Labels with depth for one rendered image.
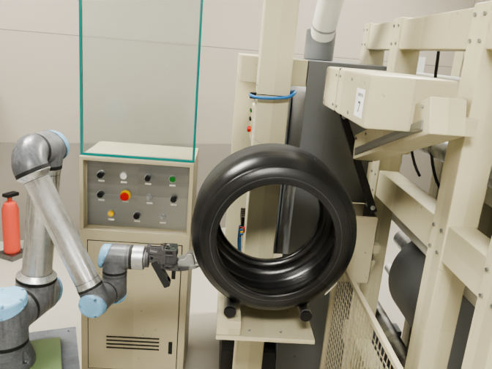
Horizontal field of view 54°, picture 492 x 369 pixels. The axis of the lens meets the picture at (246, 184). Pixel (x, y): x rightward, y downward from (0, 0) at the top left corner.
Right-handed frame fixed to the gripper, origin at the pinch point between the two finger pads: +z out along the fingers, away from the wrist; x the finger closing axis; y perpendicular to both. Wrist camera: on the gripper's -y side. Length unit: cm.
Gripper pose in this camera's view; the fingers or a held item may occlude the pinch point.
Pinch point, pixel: (198, 266)
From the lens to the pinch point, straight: 187.3
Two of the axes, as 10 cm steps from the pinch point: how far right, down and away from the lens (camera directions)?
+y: 0.8, -9.6, -2.6
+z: 10.0, 0.7, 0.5
